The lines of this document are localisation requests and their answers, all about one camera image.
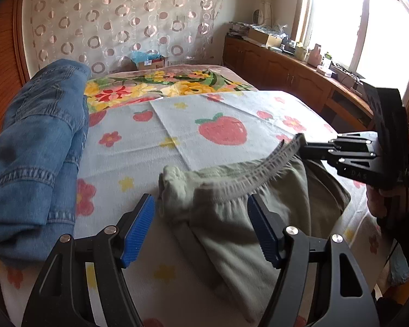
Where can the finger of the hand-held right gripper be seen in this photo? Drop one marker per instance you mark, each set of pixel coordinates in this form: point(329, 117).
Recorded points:
point(340, 143)
point(340, 155)

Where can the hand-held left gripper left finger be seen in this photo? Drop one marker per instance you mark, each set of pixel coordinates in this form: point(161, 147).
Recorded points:
point(139, 228)

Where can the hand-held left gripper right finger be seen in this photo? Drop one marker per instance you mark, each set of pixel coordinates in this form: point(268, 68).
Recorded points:
point(264, 231)

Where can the green pants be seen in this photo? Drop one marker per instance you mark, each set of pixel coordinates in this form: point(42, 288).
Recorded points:
point(231, 218)

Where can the person's right hand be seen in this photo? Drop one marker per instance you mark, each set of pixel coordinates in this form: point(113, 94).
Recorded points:
point(381, 202)

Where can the black electronic device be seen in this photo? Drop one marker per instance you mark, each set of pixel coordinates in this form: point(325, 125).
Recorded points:
point(347, 71)

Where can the pink bottle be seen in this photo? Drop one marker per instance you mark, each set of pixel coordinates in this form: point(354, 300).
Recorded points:
point(315, 56)

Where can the wooden cabinet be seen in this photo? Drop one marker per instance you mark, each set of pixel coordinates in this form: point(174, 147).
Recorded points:
point(279, 71)

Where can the white jar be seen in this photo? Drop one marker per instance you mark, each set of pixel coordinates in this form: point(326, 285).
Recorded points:
point(300, 52)

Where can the strawberry printed blanket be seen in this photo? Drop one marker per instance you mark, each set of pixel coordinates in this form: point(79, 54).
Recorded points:
point(191, 133)

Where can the open cardboard box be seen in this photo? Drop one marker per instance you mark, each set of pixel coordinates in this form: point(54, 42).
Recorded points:
point(264, 37)

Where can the folded blue jeans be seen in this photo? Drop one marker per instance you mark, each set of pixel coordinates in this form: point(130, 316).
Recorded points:
point(30, 150)

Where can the floral blanket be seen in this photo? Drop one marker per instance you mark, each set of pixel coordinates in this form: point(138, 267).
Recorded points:
point(156, 87)

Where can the cardboard box with blue bag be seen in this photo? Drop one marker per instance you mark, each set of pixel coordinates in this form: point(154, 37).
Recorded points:
point(146, 60)

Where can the circle patterned sheer curtain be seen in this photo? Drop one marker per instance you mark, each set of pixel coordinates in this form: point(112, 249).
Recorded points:
point(122, 20)

